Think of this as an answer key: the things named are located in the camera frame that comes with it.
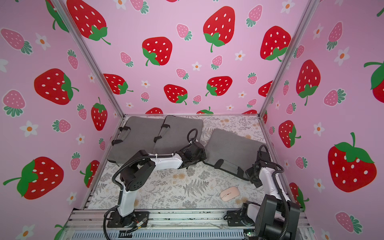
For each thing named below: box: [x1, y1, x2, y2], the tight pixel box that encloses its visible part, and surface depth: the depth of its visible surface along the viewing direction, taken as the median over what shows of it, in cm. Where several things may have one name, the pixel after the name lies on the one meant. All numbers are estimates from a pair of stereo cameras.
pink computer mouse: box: [220, 186, 240, 202], surface depth 83 cm
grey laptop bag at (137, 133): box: [107, 115, 165, 167], surface depth 103 cm
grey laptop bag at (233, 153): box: [203, 128, 264, 180], surface depth 100 cm
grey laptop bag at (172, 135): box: [152, 115, 204, 154], surface depth 109 cm
